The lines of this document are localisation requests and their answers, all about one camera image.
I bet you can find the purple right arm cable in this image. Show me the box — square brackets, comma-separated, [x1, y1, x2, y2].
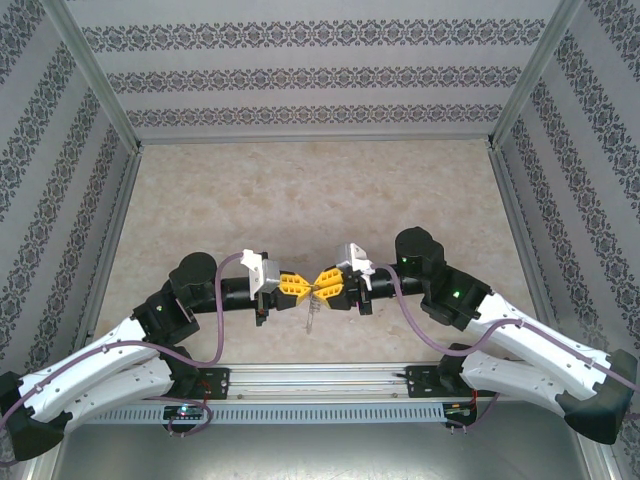
[372, 264, 640, 436]

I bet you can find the grey slotted cable duct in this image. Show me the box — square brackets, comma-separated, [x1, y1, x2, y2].
[84, 403, 446, 425]

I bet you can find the aluminium upright frame post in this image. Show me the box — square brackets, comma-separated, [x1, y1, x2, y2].
[41, 0, 144, 154]
[485, 0, 585, 151]

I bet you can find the grey metal sheet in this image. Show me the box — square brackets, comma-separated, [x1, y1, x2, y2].
[49, 422, 586, 480]

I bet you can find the small circuit board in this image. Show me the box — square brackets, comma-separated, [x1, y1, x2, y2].
[444, 401, 477, 420]

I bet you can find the aluminium mounting rail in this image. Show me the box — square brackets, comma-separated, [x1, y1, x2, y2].
[139, 363, 506, 404]

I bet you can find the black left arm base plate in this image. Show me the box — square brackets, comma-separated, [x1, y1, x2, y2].
[193, 368, 231, 401]

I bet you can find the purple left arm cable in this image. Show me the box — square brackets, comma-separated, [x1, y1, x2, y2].
[0, 252, 251, 464]

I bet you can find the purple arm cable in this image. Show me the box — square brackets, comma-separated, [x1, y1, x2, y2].
[0, 252, 251, 464]
[372, 264, 640, 436]

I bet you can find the aluminium table edge rail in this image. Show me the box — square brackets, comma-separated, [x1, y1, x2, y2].
[74, 147, 146, 341]
[487, 142, 589, 351]

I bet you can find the circuit board with green light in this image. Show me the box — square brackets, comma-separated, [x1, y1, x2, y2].
[163, 403, 209, 422]

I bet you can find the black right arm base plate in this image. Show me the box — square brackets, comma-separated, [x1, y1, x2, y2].
[405, 364, 469, 400]

